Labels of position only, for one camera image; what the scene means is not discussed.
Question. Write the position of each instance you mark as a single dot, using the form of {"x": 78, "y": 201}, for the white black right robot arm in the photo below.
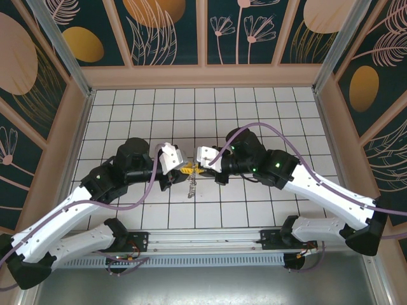
{"x": 334, "y": 200}

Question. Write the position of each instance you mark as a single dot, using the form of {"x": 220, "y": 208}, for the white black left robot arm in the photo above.
{"x": 57, "y": 219}

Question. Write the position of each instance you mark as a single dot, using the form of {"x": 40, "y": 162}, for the grey metal panel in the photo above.
{"x": 203, "y": 289}

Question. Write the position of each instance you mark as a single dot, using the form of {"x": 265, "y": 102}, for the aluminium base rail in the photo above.
{"x": 203, "y": 239}

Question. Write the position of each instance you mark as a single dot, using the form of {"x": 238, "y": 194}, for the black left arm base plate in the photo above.
{"x": 141, "y": 241}

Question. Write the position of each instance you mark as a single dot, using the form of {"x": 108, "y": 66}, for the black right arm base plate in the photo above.
{"x": 270, "y": 239}

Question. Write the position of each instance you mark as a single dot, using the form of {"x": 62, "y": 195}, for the aluminium frame post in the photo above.
{"x": 66, "y": 51}
{"x": 336, "y": 47}

